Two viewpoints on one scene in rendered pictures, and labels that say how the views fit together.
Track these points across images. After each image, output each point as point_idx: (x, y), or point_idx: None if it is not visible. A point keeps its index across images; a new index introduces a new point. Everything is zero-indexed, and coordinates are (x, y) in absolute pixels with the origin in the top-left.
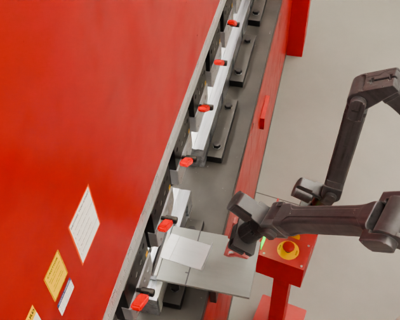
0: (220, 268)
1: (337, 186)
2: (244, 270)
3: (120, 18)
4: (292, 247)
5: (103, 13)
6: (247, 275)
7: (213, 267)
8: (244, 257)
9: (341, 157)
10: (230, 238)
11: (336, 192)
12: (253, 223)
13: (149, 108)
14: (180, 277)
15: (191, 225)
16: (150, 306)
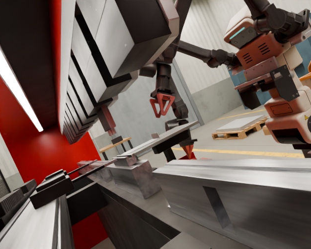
0: (169, 133)
1: (181, 102)
2: (181, 126)
3: None
4: (195, 157)
5: None
6: (185, 124)
7: (164, 135)
8: (173, 96)
9: (170, 83)
10: (156, 94)
11: (183, 106)
12: (158, 72)
13: None
14: (150, 144)
15: None
16: (148, 178)
